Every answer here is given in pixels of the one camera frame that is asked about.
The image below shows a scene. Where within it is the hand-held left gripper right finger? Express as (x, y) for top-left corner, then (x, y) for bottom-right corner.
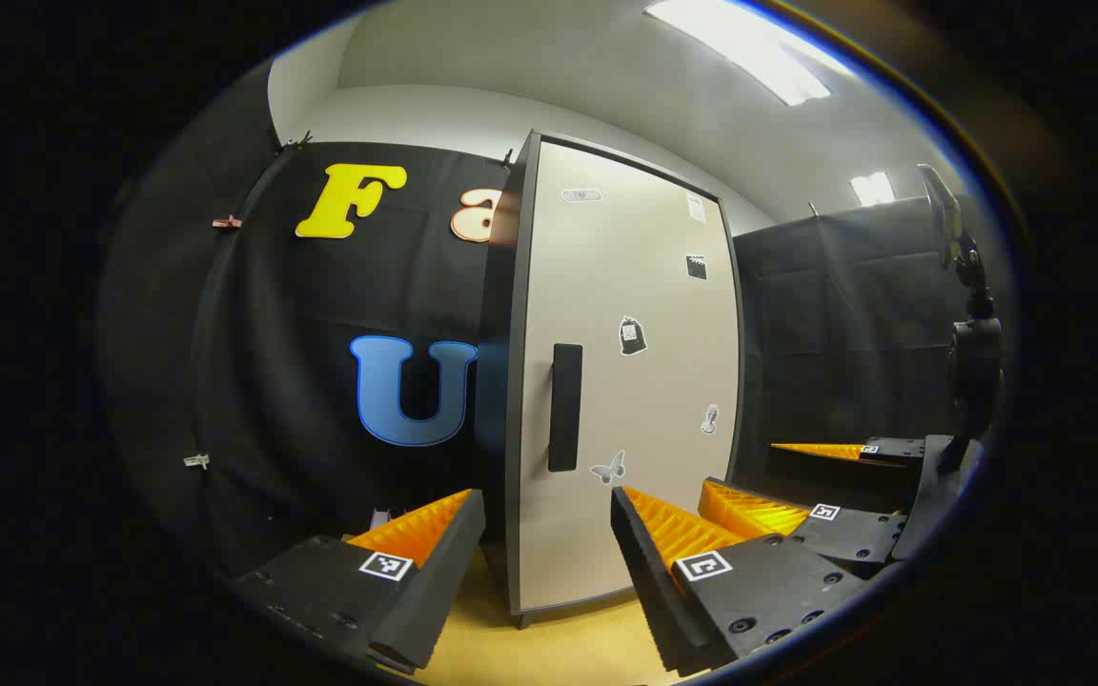
(610, 484), (870, 679)

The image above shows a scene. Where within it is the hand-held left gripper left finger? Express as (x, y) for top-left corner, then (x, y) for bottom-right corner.
(228, 488), (489, 674)

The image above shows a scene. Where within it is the black door handle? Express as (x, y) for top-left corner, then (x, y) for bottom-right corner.
(547, 343), (584, 474)

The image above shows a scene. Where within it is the black backdrop cloth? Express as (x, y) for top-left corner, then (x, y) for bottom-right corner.
(194, 141), (822, 577)
(99, 62), (288, 573)
(811, 193), (984, 496)

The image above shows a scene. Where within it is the small ceiling light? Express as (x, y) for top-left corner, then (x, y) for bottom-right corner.
(849, 171), (897, 208)

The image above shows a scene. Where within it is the long ceiling light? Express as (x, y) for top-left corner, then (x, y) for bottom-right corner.
(642, 0), (860, 108)

